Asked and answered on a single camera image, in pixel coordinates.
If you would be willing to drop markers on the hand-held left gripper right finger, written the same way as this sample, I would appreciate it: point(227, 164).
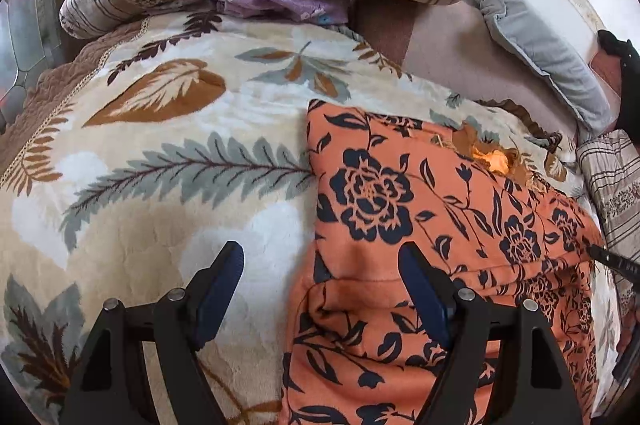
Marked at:
point(422, 290)

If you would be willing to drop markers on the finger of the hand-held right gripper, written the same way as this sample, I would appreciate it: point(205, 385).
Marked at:
point(612, 259)
point(629, 362)

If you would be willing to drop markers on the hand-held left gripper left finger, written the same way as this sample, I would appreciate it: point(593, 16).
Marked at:
point(225, 285)

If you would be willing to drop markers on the orange black floral garment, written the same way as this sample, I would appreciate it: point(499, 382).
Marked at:
point(380, 185)

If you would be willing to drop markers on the beige striped folded quilt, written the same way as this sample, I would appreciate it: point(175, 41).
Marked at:
point(610, 185)

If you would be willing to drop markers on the cream leaf-print blanket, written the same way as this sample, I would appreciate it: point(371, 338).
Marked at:
point(150, 205)

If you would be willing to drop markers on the black sock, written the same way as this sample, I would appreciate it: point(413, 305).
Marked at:
point(630, 75)

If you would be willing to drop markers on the pink cloth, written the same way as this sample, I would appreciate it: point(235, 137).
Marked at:
point(606, 72)

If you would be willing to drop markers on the grey padded cushion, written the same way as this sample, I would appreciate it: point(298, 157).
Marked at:
point(530, 50)

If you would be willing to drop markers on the mauve brown blanket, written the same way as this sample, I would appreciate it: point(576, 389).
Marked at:
point(450, 55)

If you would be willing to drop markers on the purple printed cloth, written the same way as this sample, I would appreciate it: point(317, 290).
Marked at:
point(270, 2)

